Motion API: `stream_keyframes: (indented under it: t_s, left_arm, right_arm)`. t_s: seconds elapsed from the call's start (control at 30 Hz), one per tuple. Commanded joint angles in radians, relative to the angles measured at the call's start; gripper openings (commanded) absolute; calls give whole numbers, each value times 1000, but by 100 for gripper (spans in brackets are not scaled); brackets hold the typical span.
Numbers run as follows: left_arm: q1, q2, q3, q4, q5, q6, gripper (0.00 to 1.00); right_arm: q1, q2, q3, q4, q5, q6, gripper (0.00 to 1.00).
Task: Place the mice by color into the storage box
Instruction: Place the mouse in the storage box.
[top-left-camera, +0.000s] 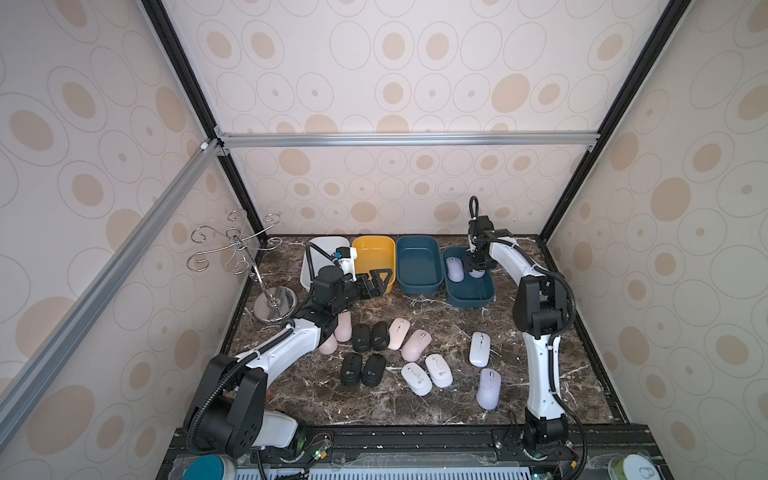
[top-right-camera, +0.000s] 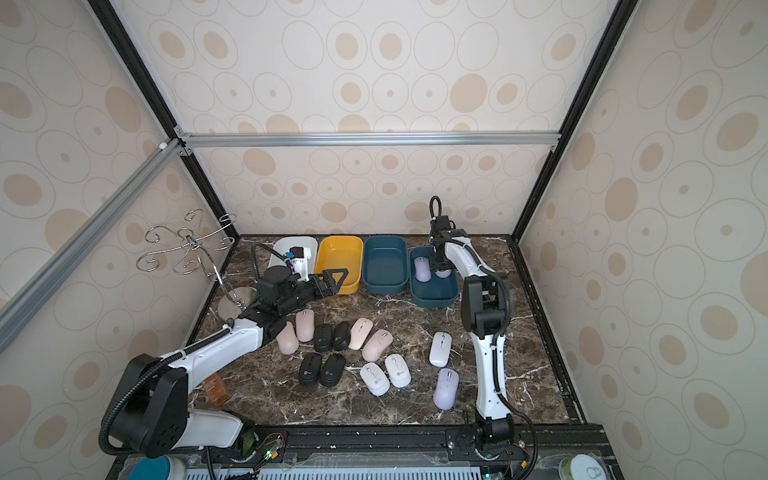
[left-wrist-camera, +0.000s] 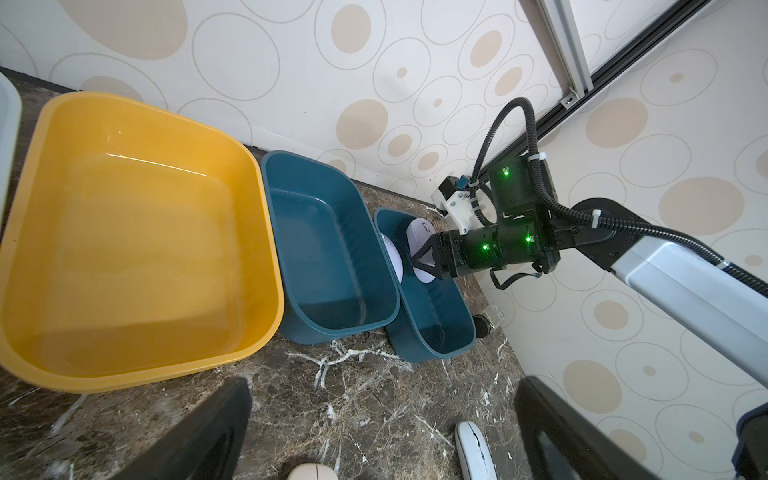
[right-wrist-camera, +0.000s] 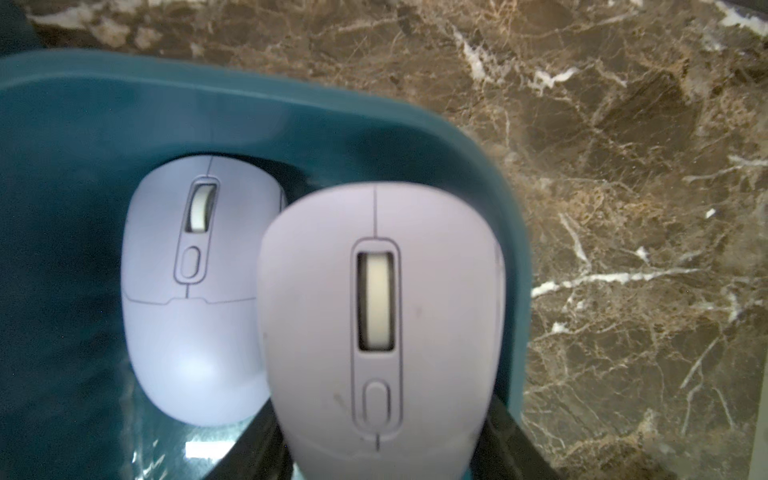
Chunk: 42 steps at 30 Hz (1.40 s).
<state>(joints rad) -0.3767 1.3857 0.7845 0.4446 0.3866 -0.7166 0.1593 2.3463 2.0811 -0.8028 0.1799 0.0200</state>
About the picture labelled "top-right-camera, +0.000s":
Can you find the white storage box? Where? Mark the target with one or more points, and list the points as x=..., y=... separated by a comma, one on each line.
x=284, y=244

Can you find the black mouse upper right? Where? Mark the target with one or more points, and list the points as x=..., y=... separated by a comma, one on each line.
x=341, y=336

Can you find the silver wire cup rack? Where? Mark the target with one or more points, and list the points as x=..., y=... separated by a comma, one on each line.
x=196, y=254

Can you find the yellow storage box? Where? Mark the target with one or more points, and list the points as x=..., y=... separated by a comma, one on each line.
x=342, y=252

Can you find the black mouse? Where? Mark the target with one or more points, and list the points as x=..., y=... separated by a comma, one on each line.
x=332, y=370
x=341, y=336
x=309, y=371
x=323, y=339

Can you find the pink mouse far left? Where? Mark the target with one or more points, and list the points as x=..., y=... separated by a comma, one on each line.
x=287, y=339

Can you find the black mouse lower right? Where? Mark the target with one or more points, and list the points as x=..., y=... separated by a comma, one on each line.
x=332, y=370

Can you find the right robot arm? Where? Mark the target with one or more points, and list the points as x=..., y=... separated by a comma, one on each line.
x=486, y=314

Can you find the pink mouse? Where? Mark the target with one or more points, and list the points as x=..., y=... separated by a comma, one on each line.
x=376, y=345
x=359, y=333
x=305, y=325
x=287, y=339

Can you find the aluminium left side bar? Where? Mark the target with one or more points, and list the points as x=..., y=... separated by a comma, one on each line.
x=28, y=301

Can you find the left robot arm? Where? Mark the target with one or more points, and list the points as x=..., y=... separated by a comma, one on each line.
x=149, y=412

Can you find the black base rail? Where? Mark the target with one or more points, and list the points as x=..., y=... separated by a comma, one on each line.
x=396, y=452

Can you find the teal round container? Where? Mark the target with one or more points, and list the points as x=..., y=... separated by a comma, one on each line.
x=161, y=468

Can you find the teal storage box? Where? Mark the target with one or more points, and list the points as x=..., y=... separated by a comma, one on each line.
x=385, y=264
x=438, y=292

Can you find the black mouse lower left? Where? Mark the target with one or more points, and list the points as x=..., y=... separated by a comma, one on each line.
x=309, y=371

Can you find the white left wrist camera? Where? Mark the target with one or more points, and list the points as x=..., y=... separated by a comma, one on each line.
x=297, y=259

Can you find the black mouse upper left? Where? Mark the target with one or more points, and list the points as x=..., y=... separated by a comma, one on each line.
x=323, y=339

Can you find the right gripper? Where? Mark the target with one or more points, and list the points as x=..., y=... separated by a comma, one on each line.
x=439, y=258

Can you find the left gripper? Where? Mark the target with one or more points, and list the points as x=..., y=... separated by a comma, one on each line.
x=331, y=288

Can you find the horizontal aluminium back bar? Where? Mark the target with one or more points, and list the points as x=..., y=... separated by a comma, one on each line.
x=378, y=139

